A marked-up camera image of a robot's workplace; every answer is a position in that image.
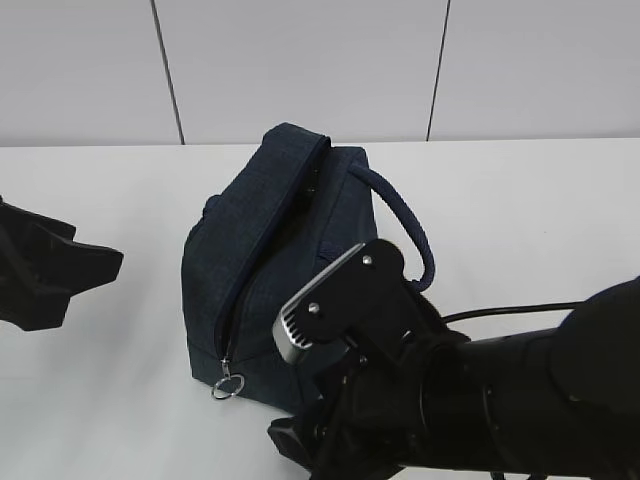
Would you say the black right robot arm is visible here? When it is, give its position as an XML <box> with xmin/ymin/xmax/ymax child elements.
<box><xmin>268</xmin><ymin>280</ymin><xmax>639</xmax><ymax>479</ymax></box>

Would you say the dark blue fabric bag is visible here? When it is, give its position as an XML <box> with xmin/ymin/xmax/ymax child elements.
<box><xmin>181</xmin><ymin>123</ymin><xmax>435</xmax><ymax>413</ymax></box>

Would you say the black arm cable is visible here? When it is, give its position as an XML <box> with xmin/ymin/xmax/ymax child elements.
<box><xmin>442</xmin><ymin>301</ymin><xmax>584</xmax><ymax>326</ymax></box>

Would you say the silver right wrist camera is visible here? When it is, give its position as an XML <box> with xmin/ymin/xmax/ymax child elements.
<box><xmin>272</xmin><ymin>239</ymin><xmax>427</xmax><ymax>365</ymax></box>

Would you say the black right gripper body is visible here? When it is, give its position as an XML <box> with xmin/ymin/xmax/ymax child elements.
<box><xmin>267</xmin><ymin>344</ymin><xmax>450</xmax><ymax>479</ymax></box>

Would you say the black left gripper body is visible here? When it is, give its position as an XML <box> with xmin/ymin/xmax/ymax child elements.
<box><xmin>1</xmin><ymin>201</ymin><xmax>124</xmax><ymax>332</ymax></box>

